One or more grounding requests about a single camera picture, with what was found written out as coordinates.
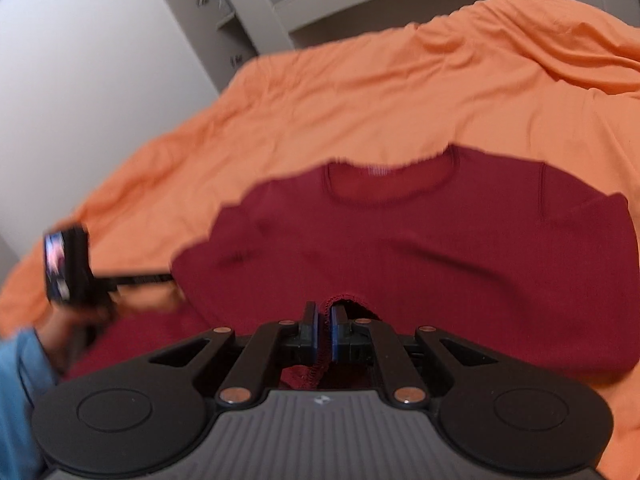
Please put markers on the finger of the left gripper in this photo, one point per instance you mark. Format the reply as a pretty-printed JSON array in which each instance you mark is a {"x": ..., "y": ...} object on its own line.
[{"x": 140, "y": 279}]

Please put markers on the dark red long-sleeve shirt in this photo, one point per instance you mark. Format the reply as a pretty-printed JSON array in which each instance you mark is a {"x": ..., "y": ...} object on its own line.
[{"x": 517, "y": 256}]

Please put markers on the orange bed sheet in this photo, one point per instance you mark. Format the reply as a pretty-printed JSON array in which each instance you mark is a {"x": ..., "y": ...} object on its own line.
[{"x": 554, "y": 80}]

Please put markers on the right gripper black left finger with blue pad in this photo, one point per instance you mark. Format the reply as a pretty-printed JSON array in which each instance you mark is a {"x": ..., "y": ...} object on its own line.
[{"x": 142, "y": 417}]

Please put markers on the blue sleeve forearm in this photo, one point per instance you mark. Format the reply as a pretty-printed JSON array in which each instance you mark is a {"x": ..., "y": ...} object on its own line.
[{"x": 26, "y": 374}]

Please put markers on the person's left hand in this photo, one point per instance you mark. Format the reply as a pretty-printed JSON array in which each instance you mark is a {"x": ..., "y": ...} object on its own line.
[{"x": 60, "y": 331}]

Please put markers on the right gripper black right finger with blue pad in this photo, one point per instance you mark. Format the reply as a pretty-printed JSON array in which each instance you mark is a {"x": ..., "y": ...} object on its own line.
[{"x": 498, "y": 412}]

